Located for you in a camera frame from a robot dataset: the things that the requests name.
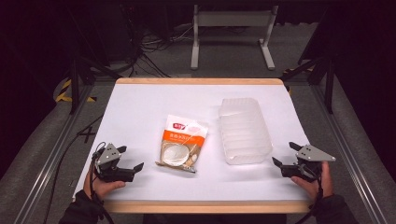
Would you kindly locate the white metal table frame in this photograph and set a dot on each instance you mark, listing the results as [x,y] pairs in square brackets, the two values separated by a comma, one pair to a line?
[233,18]

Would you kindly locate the clear plastic container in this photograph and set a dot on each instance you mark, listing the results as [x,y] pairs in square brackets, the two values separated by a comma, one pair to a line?
[244,132]

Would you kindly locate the person's left hand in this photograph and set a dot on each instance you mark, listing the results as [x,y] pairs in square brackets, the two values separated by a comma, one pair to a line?
[101,187]

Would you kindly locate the person's right hand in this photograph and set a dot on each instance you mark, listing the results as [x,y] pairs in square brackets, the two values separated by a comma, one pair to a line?
[322,186]

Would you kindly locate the orange and white snack packet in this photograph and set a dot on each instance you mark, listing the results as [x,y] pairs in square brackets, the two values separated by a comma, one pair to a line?
[183,141]

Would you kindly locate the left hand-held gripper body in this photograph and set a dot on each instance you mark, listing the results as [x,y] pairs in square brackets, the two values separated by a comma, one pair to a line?
[109,155]

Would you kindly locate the black metal stand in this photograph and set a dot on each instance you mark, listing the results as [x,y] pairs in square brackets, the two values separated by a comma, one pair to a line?
[74,84]
[328,87]

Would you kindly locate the aluminium rail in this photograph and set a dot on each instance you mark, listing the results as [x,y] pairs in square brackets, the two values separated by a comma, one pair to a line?
[53,161]
[346,149]

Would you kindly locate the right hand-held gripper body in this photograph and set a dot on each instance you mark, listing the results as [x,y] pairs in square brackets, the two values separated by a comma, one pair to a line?
[311,154]

